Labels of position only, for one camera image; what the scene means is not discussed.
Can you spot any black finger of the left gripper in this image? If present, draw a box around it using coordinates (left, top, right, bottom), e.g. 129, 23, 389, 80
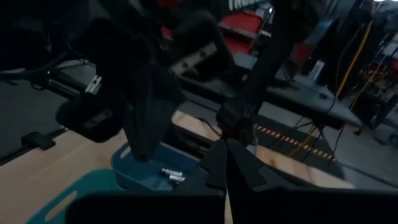
123, 73, 148, 162
145, 71, 177, 162

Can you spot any light teal plastic bin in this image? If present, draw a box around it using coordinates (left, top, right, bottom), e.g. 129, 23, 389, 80
26, 169, 126, 224

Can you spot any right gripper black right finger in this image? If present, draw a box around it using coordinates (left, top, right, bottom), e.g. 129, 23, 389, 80
226, 138, 309, 224

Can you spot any Energizer silver battery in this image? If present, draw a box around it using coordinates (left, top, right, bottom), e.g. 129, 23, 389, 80
160, 168, 184, 177
167, 175, 187, 184

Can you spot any silver mounting bracket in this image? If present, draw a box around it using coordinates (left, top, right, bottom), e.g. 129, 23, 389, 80
170, 42, 219, 77

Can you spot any dark grey side desk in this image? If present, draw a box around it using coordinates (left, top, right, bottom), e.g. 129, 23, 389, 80
233, 52, 364, 130

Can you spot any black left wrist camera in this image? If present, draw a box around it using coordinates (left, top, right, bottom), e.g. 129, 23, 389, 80
55, 98, 127, 144

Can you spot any red storage bin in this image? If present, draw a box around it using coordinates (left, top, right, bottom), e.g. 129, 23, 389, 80
219, 11, 264, 56

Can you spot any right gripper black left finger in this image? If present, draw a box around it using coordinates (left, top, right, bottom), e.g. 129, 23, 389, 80
198, 139, 230, 192

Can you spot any yellow hanging cable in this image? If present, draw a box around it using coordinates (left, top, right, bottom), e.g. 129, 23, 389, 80
335, 18, 374, 99

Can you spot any black frame clamp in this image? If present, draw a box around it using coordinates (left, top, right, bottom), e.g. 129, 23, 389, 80
21, 131, 57, 151

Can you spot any dark teal plastic bin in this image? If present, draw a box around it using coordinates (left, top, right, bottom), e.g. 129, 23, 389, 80
111, 142, 200, 192

